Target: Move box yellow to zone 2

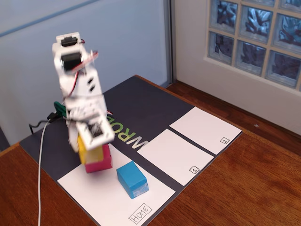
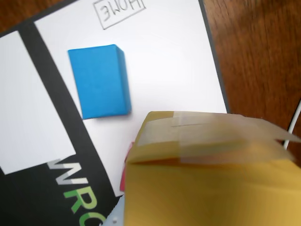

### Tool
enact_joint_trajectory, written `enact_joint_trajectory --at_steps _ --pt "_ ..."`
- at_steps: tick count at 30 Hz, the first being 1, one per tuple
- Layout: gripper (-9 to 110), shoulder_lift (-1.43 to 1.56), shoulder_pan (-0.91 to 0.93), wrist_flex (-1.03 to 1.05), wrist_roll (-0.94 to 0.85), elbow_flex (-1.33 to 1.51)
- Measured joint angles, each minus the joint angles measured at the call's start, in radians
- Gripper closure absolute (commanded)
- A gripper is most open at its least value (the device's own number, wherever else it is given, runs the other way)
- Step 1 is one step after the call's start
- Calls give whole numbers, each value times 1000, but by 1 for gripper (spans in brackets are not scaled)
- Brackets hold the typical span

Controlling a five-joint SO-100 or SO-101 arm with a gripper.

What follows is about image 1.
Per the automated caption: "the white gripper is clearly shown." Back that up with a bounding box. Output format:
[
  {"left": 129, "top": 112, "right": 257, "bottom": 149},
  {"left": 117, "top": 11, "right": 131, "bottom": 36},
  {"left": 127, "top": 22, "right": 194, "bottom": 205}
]
[{"left": 64, "top": 94, "right": 108, "bottom": 153}]

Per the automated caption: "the yellow paper box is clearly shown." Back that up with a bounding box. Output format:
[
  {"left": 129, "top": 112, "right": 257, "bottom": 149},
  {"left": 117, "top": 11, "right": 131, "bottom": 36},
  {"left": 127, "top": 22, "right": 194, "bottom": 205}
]
[{"left": 77, "top": 135, "right": 104, "bottom": 165}]

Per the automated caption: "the pink paper box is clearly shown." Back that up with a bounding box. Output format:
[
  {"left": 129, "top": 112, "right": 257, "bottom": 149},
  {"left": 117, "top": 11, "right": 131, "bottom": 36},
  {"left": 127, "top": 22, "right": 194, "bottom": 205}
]
[{"left": 84, "top": 143, "right": 112, "bottom": 174}]

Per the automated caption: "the white home zone sheet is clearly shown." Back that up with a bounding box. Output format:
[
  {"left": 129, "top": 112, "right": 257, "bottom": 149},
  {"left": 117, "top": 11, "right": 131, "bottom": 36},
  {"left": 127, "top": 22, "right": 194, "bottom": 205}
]
[{"left": 57, "top": 143, "right": 176, "bottom": 226}]

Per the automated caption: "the blue paper box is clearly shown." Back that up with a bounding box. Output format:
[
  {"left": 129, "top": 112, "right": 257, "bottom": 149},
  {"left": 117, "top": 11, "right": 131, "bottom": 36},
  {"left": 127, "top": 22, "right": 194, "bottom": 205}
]
[{"left": 116, "top": 161, "right": 149, "bottom": 200}]

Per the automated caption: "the white zone 1 sheet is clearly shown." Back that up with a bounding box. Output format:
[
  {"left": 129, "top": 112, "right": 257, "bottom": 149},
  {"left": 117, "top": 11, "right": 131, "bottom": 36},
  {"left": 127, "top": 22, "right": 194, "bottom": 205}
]
[{"left": 136, "top": 129, "right": 215, "bottom": 186}]

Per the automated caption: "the white zone 2 sheet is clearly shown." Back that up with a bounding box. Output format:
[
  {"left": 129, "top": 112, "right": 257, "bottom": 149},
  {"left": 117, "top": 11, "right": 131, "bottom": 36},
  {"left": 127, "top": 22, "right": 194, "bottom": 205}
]
[{"left": 169, "top": 106, "right": 243, "bottom": 155}]

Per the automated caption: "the green clamp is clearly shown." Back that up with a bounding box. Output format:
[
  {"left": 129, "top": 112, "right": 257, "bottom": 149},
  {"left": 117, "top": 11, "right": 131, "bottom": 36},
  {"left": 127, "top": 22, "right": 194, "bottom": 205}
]
[{"left": 53, "top": 101, "right": 69, "bottom": 118}]

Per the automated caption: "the dark WRO mat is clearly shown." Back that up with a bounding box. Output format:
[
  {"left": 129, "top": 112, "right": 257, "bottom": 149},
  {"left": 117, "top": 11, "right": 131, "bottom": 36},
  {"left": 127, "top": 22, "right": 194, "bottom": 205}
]
[{"left": 19, "top": 74, "right": 243, "bottom": 226}]

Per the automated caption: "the glass block window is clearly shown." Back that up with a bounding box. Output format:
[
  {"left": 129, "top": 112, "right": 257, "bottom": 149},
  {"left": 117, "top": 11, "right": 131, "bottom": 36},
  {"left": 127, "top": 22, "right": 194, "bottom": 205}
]
[{"left": 206, "top": 0, "right": 301, "bottom": 91}]

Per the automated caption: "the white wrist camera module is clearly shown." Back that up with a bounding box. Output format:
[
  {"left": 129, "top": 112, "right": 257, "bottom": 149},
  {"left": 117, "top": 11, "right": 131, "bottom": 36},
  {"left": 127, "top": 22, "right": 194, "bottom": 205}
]
[{"left": 76, "top": 114, "right": 116, "bottom": 151}]

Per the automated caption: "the black cable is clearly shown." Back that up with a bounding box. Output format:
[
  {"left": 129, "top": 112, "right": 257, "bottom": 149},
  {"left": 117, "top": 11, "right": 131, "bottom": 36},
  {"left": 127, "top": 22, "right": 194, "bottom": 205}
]
[{"left": 28, "top": 112, "right": 69, "bottom": 135}]

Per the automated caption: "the white cable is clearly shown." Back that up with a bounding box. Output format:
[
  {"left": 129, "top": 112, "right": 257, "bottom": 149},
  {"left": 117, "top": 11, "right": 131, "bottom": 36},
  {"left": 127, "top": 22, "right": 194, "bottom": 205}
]
[{"left": 37, "top": 119, "right": 51, "bottom": 226}]

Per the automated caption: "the red black servo wire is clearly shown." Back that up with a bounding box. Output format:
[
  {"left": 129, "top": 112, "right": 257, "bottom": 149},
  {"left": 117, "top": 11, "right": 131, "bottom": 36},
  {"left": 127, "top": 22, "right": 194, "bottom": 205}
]
[{"left": 61, "top": 39, "right": 99, "bottom": 97}]

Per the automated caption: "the grey metal frame post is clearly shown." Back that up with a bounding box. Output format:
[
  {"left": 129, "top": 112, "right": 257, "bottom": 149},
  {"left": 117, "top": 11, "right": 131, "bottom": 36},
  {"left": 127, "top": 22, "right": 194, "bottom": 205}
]
[{"left": 163, "top": 0, "right": 177, "bottom": 87}]

